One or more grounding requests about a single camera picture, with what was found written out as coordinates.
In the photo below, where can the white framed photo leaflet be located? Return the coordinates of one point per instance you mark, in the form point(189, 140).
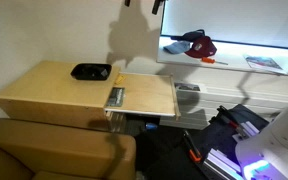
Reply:
point(188, 87)

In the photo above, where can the maroon baseball cap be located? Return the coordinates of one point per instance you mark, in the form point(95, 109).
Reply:
point(202, 46)

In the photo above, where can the white window sill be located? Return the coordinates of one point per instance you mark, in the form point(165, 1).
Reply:
point(234, 58)

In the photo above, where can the brown leather sofa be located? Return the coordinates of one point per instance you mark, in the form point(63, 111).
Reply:
point(57, 150)

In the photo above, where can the white radiator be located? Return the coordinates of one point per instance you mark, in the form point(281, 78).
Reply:
point(224, 98)

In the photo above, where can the yellow tag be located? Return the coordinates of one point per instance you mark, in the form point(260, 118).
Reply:
point(120, 79)

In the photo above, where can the black lunchbox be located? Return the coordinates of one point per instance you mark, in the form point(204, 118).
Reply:
point(75, 74)

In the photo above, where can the dark printed booklet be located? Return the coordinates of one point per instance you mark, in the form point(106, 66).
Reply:
point(115, 97)

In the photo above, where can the light wooden cabinet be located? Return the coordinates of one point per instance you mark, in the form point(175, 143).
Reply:
point(47, 90)

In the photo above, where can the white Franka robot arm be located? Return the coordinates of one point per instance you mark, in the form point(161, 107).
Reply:
point(284, 140)

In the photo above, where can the orange and black clamp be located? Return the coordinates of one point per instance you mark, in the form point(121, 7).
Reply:
point(194, 151)

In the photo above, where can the black and red tool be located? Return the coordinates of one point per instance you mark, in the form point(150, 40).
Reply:
point(229, 118)

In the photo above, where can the wooden pull-out drawer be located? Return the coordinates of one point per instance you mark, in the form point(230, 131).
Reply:
point(147, 95)

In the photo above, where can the aluminium extrusion rail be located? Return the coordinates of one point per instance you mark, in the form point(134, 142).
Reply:
point(222, 165)
point(249, 129)

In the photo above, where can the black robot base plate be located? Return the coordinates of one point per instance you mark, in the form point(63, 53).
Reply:
point(217, 140)

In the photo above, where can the light blue cap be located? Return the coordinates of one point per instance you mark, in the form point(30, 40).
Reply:
point(177, 47)

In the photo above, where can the small blue object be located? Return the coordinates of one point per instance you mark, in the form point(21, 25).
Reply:
point(151, 126)

